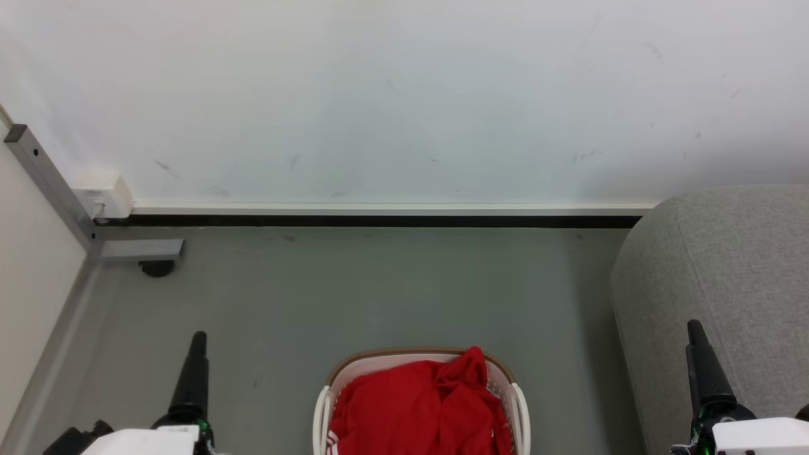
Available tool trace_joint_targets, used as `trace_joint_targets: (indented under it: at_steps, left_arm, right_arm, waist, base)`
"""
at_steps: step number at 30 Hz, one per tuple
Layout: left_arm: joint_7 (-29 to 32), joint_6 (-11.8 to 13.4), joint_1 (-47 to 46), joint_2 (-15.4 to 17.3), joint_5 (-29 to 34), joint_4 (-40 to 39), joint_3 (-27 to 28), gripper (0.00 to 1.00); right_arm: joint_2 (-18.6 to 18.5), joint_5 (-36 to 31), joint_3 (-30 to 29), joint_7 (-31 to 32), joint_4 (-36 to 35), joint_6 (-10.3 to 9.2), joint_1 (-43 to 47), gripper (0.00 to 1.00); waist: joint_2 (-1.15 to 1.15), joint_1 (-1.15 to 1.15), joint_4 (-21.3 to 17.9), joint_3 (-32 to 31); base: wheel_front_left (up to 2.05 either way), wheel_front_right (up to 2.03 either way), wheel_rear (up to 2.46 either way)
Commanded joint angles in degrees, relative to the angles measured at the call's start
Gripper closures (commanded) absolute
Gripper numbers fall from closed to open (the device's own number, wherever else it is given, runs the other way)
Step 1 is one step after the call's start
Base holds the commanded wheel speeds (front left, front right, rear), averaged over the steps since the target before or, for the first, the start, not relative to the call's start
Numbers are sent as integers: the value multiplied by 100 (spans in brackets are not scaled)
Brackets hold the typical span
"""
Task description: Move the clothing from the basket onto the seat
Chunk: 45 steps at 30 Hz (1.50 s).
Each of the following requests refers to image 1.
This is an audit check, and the grey metal frame profile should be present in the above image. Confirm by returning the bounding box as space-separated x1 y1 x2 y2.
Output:
4 124 185 265

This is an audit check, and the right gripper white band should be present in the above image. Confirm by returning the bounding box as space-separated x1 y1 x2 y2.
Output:
670 320 809 455

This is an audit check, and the white wall junction box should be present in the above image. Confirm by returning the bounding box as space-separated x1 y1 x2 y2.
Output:
71 172 135 221

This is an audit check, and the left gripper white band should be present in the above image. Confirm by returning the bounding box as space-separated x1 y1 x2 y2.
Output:
81 331 217 455

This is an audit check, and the grey fabric sofa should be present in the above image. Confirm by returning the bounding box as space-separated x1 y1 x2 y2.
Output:
609 185 809 455

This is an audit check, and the red garment with white stripes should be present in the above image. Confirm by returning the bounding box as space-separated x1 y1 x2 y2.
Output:
326 345 516 455

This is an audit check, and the beige partition panel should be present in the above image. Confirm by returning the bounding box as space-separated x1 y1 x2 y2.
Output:
0 120 88 437

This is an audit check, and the white and black skirting board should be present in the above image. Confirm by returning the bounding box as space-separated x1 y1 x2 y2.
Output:
95 201 658 229

